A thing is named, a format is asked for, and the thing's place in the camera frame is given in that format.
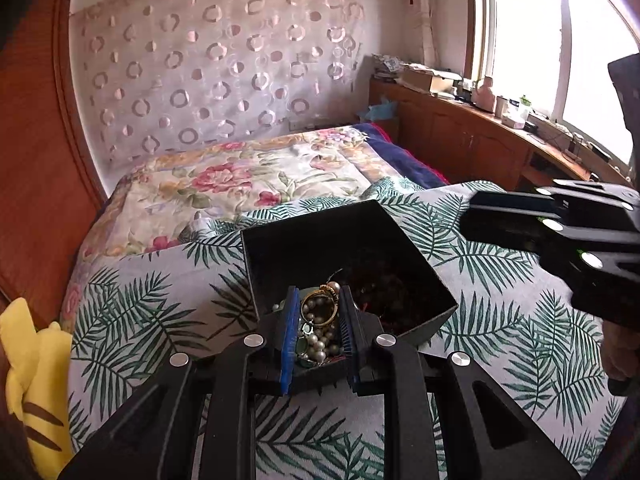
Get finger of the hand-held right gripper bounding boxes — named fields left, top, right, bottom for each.
left=469, top=180, right=640, bottom=213
left=459, top=205, right=626, bottom=281

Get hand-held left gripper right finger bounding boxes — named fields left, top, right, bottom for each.
left=340, top=286, right=581, bottom=480

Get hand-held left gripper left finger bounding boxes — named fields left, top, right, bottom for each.
left=59, top=285, right=301, bottom=480

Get pearl necklace with green pendant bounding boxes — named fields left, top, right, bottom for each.
left=272, top=282, right=346, bottom=368

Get gold bangle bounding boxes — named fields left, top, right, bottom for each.
left=300, top=285, right=342, bottom=328

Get brown wooden bead bracelets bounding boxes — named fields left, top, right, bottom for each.
left=345, top=260, right=426, bottom=331

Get black box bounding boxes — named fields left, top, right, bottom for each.
left=241, top=199, right=458, bottom=396

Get person's right hand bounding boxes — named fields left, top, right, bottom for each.
left=601, top=319, right=640, bottom=386

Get wooden side cabinet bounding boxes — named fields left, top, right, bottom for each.
left=369, top=80, right=631, bottom=196

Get dark blue blanket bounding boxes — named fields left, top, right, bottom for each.
left=357, top=122, right=451, bottom=191

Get leaf print cloth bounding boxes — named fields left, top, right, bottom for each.
left=67, top=177, right=626, bottom=480

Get cardboard box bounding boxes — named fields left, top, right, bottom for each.
left=400, top=67, right=461, bottom=96

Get blue bag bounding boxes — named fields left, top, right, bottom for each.
left=367, top=100, right=401, bottom=121

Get window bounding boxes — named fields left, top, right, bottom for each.
left=465, top=0, right=640, bottom=176

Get floral quilt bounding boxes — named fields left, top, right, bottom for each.
left=60, top=125, right=391, bottom=331

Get patterned cloth pile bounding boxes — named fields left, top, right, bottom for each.
left=372, top=54, right=406, bottom=81

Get beige window curtain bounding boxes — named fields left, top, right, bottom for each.
left=400, top=0, right=443, bottom=68

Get yellow plush toy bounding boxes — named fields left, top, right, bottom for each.
left=0, top=297, right=76, bottom=476

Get circle pattern wall curtain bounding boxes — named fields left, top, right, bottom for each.
left=67, top=0, right=416, bottom=171

